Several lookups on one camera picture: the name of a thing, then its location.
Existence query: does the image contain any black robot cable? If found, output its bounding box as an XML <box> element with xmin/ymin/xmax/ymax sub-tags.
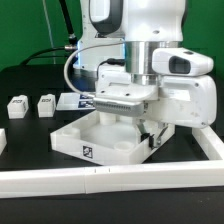
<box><xmin>19</xmin><ymin>0</ymin><xmax>80</xmax><ymax>66</ymax></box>

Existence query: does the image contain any white U-shaped obstacle fence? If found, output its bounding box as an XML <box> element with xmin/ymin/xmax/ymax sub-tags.
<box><xmin>0</xmin><ymin>127</ymin><xmax>224</xmax><ymax>198</ymax></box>

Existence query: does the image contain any white square table top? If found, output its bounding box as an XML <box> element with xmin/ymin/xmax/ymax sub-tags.
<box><xmin>50</xmin><ymin>111</ymin><xmax>175</xmax><ymax>166</ymax></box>

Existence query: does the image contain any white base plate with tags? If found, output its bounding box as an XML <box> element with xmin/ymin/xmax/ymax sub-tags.
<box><xmin>56</xmin><ymin>92</ymin><xmax>94</xmax><ymax>111</ymax></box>

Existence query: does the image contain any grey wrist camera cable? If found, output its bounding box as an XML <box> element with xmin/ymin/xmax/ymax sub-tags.
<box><xmin>63</xmin><ymin>41</ymin><xmax>126</xmax><ymax>98</ymax></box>

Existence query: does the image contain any thin grey cable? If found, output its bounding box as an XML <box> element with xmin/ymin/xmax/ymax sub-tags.
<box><xmin>41</xmin><ymin>0</ymin><xmax>56</xmax><ymax>65</ymax></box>

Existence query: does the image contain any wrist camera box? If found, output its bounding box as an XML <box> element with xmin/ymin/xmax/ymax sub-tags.
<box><xmin>152</xmin><ymin>48</ymin><xmax>214</xmax><ymax>77</ymax></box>

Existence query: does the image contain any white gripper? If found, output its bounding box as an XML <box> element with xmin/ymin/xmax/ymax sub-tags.
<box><xmin>94</xmin><ymin>70</ymin><xmax>217</xmax><ymax>149</ymax></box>

